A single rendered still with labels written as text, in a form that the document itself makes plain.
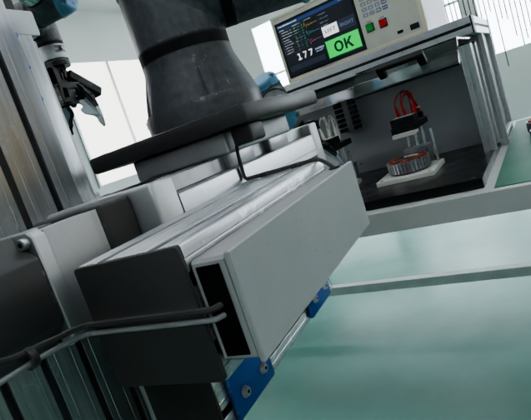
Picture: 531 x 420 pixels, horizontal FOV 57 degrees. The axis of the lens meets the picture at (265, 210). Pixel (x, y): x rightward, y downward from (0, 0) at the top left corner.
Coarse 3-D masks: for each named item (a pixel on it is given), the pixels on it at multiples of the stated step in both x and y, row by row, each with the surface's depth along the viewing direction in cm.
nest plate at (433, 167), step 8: (440, 160) 130; (424, 168) 125; (432, 168) 122; (384, 176) 134; (392, 176) 130; (400, 176) 126; (408, 176) 123; (416, 176) 122; (424, 176) 121; (384, 184) 126
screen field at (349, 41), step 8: (352, 32) 139; (336, 40) 142; (344, 40) 141; (352, 40) 140; (360, 40) 138; (328, 48) 143; (336, 48) 142; (344, 48) 141; (352, 48) 140; (336, 56) 143
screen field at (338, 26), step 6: (342, 18) 139; (348, 18) 138; (330, 24) 141; (336, 24) 140; (342, 24) 140; (348, 24) 139; (354, 24) 138; (324, 30) 142; (330, 30) 142; (336, 30) 141; (324, 36) 143
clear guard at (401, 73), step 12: (432, 48) 109; (444, 48) 106; (456, 48) 105; (432, 60) 107; (444, 60) 105; (456, 60) 103; (360, 72) 118; (372, 72) 116; (396, 72) 111; (408, 72) 109; (420, 72) 107; (432, 72) 106; (360, 84) 116; (372, 84) 114; (384, 84) 112; (396, 84) 110; (360, 96) 114
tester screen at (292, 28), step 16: (336, 0) 138; (304, 16) 144; (320, 16) 142; (336, 16) 140; (288, 32) 148; (304, 32) 146; (320, 32) 143; (336, 32) 141; (288, 48) 149; (304, 48) 147; (320, 48) 145; (288, 64) 151
